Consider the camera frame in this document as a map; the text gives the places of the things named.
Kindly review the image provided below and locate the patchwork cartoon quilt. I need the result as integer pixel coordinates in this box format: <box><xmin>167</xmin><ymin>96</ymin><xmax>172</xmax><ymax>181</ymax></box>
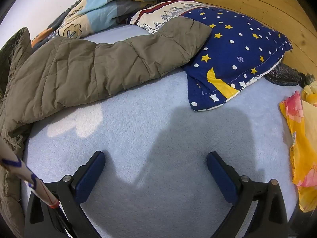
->
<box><xmin>31</xmin><ymin>0</ymin><xmax>182</xmax><ymax>47</ymax></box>

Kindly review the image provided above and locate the dark patterned cloth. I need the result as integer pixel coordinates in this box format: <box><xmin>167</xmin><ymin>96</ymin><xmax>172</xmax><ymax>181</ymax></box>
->
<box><xmin>264</xmin><ymin>61</ymin><xmax>315</xmax><ymax>87</ymax></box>

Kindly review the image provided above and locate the white and red printed pillow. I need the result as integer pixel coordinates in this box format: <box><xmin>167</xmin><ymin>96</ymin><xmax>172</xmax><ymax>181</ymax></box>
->
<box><xmin>127</xmin><ymin>1</ymin><xmax>211</xmax><ymax>35</ymax></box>

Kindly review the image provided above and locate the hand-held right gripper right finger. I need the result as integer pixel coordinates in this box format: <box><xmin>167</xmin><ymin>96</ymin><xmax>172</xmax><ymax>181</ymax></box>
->
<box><xmin>206</xmin><ymin>151</ymin><xmax>289</xmax><ymax>238</ymax></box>

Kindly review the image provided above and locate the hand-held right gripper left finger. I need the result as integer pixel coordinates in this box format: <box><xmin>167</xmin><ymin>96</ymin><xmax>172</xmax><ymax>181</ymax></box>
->
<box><xmin>24</xmin><ymin>151</ymin><xmax>106</xmax><ymax>238</ymax></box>

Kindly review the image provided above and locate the navy star print pillow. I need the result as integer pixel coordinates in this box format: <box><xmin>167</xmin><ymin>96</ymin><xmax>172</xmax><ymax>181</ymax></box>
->
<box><xmin>182</xmin><ymin>7</ymin><xmax>293</xmax><ymax>111</ymax></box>

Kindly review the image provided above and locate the light blue bed sheet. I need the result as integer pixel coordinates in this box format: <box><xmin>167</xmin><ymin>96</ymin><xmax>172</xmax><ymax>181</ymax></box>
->
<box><xmin>23</xmin><ymin>23</ymin><xmax>301</xmax><ymax>238</ymax></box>

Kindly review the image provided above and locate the olive quilted jacket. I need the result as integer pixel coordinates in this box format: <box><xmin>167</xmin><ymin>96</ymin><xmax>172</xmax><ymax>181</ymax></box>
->
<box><xmin>0</xmin><ymin>17</ymin><xmax>213</xmax><ymax>233</ymax></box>

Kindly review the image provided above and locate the yellow and pink floral cloth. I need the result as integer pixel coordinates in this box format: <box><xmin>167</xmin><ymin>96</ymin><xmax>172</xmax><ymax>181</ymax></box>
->
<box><xmin>279</xmin><ymin>81</ymin><xmax>317</xmax><ymax>213</ymax></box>

